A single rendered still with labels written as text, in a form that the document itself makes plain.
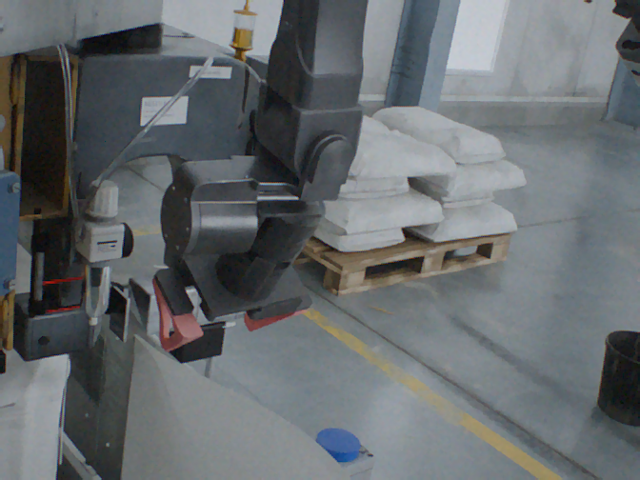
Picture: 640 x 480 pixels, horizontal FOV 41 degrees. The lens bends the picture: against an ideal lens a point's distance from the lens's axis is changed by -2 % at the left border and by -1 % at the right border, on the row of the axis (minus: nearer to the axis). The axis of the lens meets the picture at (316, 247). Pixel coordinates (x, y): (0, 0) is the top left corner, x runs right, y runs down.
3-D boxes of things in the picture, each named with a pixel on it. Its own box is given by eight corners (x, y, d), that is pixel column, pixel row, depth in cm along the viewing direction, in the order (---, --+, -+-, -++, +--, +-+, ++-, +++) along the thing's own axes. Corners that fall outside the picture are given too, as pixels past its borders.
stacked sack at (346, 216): (447, 229, 405) (454, 198, 400) (344, 245, 361) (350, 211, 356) (383, 198, 433) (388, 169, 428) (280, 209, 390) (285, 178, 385)
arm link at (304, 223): (342, 217, 71) (315, 165, 73) (269, 218, 67) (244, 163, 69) (305, 269, 75) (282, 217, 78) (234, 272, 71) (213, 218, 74)
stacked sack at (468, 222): (520, 239, 448) (528, 211, 442) (432, 253, 405) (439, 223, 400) (459, 210, 477) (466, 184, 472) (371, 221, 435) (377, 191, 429)
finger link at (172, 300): (128, 320, 81) (159, 260, 75) (192, 307, 86) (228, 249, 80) (156, 381, 79) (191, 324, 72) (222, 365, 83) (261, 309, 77)
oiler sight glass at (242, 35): (256, 48, 97) (261, 16, 96) (238, 47, 96) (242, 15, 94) (244, 43, 99) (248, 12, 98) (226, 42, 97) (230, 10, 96)
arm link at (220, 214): (361, 139, 66) (305, 97, 73) (228, 132, 60) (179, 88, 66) (319, 274, 71) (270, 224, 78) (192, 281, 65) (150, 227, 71)
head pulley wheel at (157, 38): (176, 52, 94) (179, 29, 93) (100, 50, 88) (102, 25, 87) (137, 35, 100) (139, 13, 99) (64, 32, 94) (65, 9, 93)
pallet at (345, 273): (505, 260, 452) (512, 234, 447) (336, 297, 373) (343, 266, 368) (394, 206, 506) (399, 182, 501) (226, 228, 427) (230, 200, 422)
